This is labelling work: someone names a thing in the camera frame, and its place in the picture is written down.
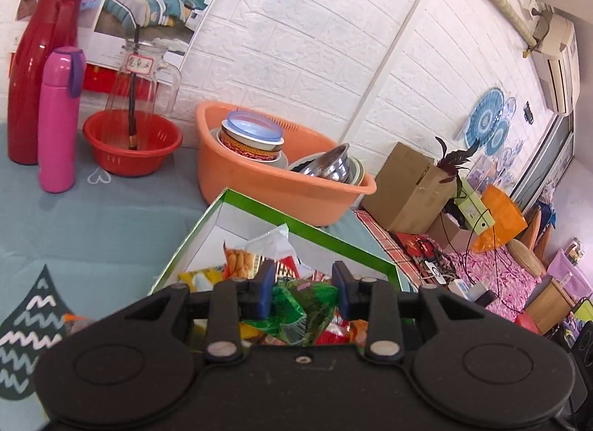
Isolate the glass pitcher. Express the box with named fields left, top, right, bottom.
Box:
left=105, top=39, right=183, bottom=150

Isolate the dark wooden stick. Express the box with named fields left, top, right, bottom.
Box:
left=124, top=25, right=140, bottom=152

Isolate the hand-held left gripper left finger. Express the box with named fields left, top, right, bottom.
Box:
left=124, top=259, right=278, bottom=363

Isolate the orange plastic basin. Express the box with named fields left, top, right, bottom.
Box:
left=195, top=101, right=378, bottom=228

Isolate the small blue patterned wall plate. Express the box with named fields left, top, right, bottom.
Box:
left=484, top=119, right=511, bottom=159

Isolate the pink thermos bottle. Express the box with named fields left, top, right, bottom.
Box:
left=37, top=46, right=87, bottom=195

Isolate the yellow orange snack packet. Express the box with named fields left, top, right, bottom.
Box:
left=238, top=322, right=291, bottom=348

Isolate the orange fried-stick snack packet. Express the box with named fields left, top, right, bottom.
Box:
left=223, top=240, right=261, bottom=282

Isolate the teal printed tablecloth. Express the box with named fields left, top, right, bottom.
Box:
left=0, top=120, right=386, bottom=431

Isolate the white wall conduit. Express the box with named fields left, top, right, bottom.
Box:
left=342, top=0, right=446, bottom=150

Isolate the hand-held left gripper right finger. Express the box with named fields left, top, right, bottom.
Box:
left=331, top=261, right=487, bottom=360

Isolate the green snack packet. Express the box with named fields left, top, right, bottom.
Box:
left=271, top=275, right=342, bottom=347

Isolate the light green white box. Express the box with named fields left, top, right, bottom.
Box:
left=456, top=178, right=493, bottom=234

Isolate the white air conditioner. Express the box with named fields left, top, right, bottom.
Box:
left=529, top=13, right=582, bottom=117

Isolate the plaid cloth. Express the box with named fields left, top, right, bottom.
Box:
left=351, top=209, right=446, bottom=294

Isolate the blue bedding wall poster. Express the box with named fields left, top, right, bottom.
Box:
left=86, top=0, right=242, bottom=85

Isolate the green cardboard box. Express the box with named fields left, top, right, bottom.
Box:
left=147, top=187, right=414, bottom=323

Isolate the round lidded container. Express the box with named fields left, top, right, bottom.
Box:
left=217, top=109, right=285, bottom=164

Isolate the round woven cushion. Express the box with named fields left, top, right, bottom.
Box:
left=505, top=238, right=548, bottom=279

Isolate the red plastic holder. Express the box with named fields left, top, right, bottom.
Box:
left=78, top=62, right=124, bottom=94

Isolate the pink floral blanket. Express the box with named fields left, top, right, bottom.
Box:
left=416, top=235, right=557, bottom=321

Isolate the orange bag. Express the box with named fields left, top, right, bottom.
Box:
left=470, top=183, right=529, bottom=254

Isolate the red plastic basin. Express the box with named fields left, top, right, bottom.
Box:
left=82, top=109, right=184, bottom=177

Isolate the white bowl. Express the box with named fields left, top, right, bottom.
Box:
left=343, top=155, right=368, bottom=186

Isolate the red black packet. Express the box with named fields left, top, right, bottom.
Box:
left=395, top=232, right=446, bottom=266

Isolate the white snack packet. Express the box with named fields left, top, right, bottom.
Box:
left=244, top=223, right=303, bottom=275

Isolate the red orange snack packet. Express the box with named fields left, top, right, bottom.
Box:
left=314, top=318, right=372, bottom=347

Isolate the large blue patterned wall plate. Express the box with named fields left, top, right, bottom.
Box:
left=464, top=87, right=506, bottom=147

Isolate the dark purple plant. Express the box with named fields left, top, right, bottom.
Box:
left=434, top=136, right=481, bottom=203

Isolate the wooden box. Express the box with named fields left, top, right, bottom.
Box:
left=523, top=275, right=585, bottom=335

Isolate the red thermos jug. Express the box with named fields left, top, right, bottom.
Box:
left=7, top=0, right=88, bottom=166

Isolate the brown cardboard box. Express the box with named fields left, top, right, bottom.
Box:
left=361, top=141, right=460, bottom=234

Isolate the steel bowl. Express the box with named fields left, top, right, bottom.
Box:
left=291, top=143, right=354, bottom=182

